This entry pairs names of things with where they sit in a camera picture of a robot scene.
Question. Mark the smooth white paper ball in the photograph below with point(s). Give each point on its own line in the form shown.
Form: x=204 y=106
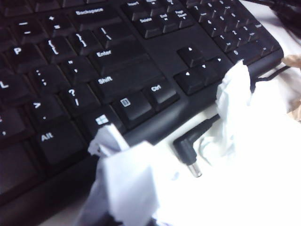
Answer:
x=247 y=122

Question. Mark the brown paper ball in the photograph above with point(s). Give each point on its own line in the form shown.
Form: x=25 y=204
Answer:
x=294 y=60

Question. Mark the black computer keyboard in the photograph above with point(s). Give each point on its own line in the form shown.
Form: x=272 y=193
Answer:
x=117 y=70

